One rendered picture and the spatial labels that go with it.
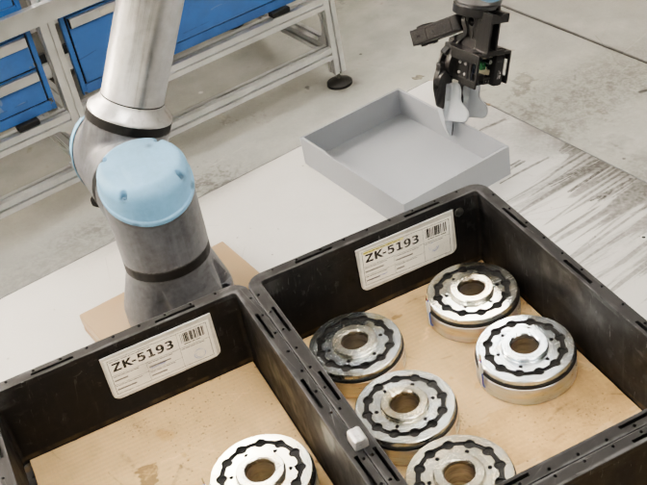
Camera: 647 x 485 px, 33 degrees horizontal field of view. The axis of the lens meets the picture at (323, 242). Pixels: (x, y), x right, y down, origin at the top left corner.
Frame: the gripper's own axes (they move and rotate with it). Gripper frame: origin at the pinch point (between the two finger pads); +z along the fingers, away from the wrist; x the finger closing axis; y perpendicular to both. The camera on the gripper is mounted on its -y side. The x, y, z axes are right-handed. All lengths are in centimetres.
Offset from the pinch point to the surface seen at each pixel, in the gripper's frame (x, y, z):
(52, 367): -80, 25, 4
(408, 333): -44, 40, 3
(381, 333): -49, 41, 2
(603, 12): 169, -100, 25
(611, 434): -51, 71, -5
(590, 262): -7.9, 36.3, 5.8
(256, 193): -27.0, -14.2, 11.7
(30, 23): -9, -138, 19
